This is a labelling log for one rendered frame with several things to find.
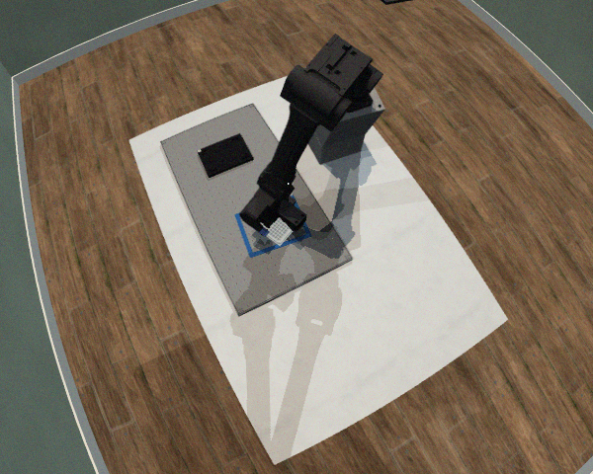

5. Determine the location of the blue tape outline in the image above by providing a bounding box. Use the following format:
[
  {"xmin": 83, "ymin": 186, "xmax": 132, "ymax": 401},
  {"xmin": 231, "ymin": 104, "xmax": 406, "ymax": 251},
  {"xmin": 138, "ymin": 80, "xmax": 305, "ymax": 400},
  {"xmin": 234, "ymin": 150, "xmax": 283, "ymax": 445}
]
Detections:
[{"xmin": 234, "ymin": 213, "xmax": 311, "ymax": 258}]

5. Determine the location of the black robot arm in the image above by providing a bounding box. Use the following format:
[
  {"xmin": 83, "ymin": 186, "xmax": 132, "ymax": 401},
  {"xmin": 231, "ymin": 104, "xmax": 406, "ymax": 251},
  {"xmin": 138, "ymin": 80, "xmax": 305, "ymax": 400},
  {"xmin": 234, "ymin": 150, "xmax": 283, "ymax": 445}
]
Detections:
[{"xmin": 239, "ymin": 34, "xmax": 383, "ymax": 232}]

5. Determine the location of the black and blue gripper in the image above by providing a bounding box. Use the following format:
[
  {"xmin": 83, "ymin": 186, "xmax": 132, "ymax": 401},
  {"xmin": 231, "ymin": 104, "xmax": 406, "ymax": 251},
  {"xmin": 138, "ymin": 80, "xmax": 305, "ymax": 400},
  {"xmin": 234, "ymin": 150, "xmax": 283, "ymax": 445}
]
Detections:
[{"xmin": 252, "ymin": 196, "xmax": 296, "ymax": 237}]

